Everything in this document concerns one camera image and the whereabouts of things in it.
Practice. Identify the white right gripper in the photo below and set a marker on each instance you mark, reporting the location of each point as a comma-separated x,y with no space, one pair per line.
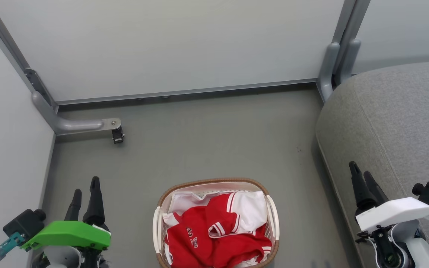
397,212

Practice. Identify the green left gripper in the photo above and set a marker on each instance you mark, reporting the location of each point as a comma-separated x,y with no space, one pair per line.
69,234

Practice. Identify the red and white jersey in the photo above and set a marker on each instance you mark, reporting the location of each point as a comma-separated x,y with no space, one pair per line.
207,238

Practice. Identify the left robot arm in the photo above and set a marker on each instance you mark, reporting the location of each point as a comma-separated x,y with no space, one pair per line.
60,258

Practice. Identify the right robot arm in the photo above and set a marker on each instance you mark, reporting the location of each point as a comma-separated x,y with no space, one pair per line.
421,251

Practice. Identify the grey fabric sofa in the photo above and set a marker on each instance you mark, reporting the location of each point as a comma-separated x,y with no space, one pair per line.
393,119

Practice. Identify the white laundry basket brown rim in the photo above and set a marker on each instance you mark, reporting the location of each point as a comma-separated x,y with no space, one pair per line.
159,230

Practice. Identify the black caster wheel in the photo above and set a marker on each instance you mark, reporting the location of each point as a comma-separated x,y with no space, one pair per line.
118,135

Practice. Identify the grey partition foot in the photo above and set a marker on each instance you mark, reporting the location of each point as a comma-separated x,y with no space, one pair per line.
73,124

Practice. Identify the white cloth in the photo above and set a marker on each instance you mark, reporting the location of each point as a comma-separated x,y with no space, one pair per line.
186,201

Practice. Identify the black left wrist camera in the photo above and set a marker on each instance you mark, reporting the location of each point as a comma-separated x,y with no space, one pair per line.
24,225

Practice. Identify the teal left camera connector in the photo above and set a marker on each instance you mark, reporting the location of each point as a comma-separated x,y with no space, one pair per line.
8,245

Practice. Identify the grey double partition post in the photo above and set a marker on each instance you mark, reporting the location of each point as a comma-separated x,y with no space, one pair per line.
343,48

